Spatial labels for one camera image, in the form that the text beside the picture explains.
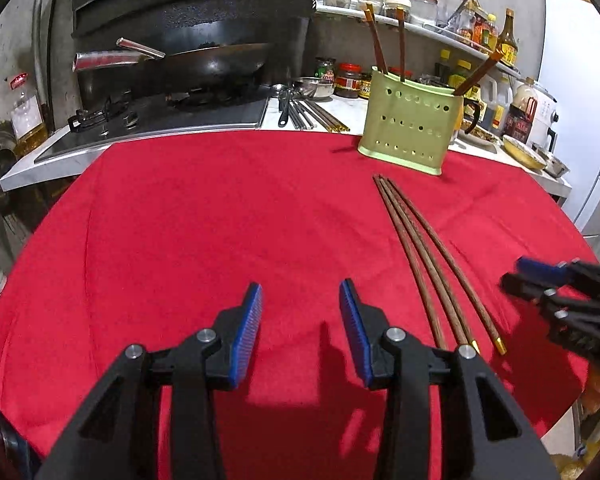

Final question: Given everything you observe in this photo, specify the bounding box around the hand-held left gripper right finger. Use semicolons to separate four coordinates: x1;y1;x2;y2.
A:
338;278;562;480

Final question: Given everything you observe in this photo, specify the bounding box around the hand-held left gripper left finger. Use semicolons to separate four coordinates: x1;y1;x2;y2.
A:
34;281;264;480

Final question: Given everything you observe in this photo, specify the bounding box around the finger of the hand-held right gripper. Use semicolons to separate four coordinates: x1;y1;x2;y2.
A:
516;256;600;292
500;272;600;362

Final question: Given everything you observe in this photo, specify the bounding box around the wooden chopstick gold tip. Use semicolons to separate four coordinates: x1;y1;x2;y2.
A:
395;7;407;84
386;178;507;357
372;175;447;351
452;51;504;96
363;3;389;75
378;174;480;352

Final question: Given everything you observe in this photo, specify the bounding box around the green plastic utensil holder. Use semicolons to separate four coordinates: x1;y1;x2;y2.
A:
357;66;465;177

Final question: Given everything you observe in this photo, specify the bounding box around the clear container with utensils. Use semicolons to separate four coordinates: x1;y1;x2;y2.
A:
437;0;474;37

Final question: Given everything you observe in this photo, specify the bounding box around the red tablecloth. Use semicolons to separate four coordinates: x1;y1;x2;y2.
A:
0;132;600;480

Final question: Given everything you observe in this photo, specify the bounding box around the steel bowl with food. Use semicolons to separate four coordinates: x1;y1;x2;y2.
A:
532;142;571;179

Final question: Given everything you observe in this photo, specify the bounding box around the yellow covered bowl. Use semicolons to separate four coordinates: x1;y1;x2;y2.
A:
501;135;549;171

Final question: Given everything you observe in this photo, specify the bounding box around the plate of cooked food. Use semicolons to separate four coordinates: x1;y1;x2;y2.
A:
459;127;499;149

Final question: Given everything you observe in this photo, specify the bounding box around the white kitchen appliance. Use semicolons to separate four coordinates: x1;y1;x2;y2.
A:
527;77;561;154

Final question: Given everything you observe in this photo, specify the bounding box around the white refrigerator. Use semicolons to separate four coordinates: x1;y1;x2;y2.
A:
535;0;600;239

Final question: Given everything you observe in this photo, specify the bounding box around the white plastic jug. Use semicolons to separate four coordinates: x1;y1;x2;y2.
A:
480;75;514;134

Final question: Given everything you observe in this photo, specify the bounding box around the green bottle yellow cap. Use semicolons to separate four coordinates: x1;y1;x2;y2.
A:
450;60;474;92

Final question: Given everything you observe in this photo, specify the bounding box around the bundle of metal chopsticks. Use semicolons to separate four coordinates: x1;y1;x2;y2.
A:
289;99;352;134

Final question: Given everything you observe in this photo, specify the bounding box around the dark soy sauce bottle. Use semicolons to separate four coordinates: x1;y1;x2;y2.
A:
435;50;454;86

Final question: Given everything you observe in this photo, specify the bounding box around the dark bottle yellow cap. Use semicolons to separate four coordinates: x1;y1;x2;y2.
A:
496;8;519;67

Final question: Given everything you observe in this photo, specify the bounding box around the black gas stove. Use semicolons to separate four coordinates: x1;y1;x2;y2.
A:
34;94;272;164

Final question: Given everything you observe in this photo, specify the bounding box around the yellow oil bottle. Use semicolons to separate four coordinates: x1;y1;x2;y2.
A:
480;12;499;54

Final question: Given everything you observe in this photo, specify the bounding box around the small steel bowl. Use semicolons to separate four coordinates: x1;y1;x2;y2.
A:
292;77;335;100

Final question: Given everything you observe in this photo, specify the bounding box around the red lid sauce jar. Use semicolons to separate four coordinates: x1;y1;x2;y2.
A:
336;63;364;99

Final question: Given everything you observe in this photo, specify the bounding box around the green lid sauce jar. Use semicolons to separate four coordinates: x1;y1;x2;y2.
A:
314;57;337;84

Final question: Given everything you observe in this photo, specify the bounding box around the glass jar red lid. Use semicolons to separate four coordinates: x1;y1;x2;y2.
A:
411;0;439;29

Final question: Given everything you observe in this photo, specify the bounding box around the oil bottle red cap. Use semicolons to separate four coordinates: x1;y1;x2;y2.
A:
9;74;49;157

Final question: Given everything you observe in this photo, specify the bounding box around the dark jug red handle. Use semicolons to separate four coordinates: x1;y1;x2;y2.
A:
502;82;539;146

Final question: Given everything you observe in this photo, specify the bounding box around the black handled metal spoon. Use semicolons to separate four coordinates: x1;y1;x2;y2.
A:
272;84;301;128

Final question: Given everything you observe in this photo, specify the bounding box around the white wall shelf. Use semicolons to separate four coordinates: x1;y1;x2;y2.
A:
313;2;524;79

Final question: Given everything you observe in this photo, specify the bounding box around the black wok metal handle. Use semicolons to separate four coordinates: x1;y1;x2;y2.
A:
74;37;274;105

